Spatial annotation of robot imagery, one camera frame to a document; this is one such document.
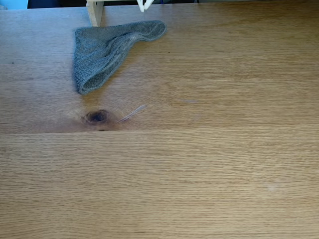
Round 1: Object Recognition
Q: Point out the grey terry cleaning cloth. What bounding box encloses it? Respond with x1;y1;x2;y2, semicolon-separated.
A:
73;19;167;95

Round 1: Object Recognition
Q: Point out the dark background furniture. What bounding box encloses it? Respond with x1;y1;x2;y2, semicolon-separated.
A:
27;0;87;9

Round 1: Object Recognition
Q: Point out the light blue background object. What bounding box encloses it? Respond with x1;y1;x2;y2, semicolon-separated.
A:
0;0;28;10

